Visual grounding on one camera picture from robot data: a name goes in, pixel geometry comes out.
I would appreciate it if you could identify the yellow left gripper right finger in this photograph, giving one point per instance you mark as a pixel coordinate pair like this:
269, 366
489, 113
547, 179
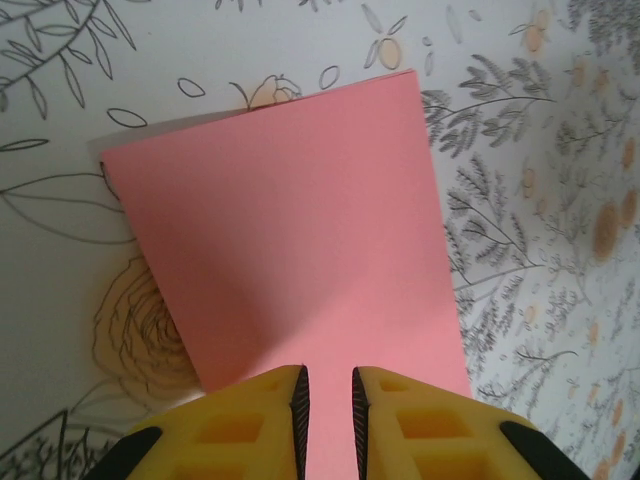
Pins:
440, 430

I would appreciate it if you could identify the pink paper sheet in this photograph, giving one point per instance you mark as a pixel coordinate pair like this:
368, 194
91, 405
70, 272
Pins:
300, 225

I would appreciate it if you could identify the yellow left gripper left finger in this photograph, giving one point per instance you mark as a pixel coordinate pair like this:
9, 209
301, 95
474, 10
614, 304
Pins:
225, 430

